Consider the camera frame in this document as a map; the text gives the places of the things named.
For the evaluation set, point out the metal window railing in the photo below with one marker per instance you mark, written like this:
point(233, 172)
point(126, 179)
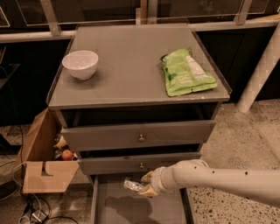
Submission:
point(36, 20)

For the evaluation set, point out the silver redbull can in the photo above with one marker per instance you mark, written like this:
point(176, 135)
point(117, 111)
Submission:
point(132, 185)

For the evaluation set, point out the grey top drawer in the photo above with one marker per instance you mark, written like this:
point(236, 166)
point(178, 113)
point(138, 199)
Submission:
point(112, 137)

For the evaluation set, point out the white ceramic bowl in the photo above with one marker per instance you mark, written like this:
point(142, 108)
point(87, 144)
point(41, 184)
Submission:
point(81, 64)

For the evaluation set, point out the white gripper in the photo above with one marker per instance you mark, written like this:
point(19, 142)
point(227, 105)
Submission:
point(157, 180)

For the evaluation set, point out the grey drawer cabinet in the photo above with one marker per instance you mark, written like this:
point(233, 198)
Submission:
point(129, 84)

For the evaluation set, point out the brown cardboard box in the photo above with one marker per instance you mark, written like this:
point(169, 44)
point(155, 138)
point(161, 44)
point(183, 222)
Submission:
point(42, 173)

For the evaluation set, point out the grey drawer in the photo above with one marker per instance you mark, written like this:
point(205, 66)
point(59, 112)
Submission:
point(113, 204)
point(112, 137)
point(126, 164)

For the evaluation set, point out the grey bottom drawer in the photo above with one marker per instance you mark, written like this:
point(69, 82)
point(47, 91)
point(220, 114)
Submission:
point(113, 204)

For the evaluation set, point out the packaged item in box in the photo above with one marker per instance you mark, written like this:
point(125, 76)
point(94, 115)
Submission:
point(60, 143)

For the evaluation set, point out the red apple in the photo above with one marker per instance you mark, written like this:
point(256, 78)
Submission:
point(67, 155)

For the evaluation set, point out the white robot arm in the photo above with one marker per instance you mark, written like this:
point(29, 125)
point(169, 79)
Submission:
point(257, 185)

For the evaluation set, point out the green snack bag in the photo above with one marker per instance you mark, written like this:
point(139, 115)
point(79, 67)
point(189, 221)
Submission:
point(184, 75)

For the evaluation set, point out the grey middle drawer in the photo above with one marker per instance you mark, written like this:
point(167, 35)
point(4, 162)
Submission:
point(126, 164)

